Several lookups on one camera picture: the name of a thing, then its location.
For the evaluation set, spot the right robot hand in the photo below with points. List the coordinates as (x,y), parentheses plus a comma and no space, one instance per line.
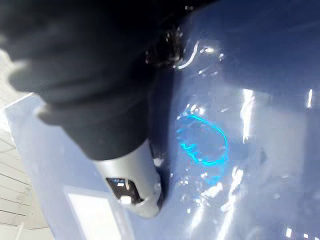
(82,75)

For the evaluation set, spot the blue plastic folder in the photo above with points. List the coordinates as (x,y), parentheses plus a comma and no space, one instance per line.
(250,125)

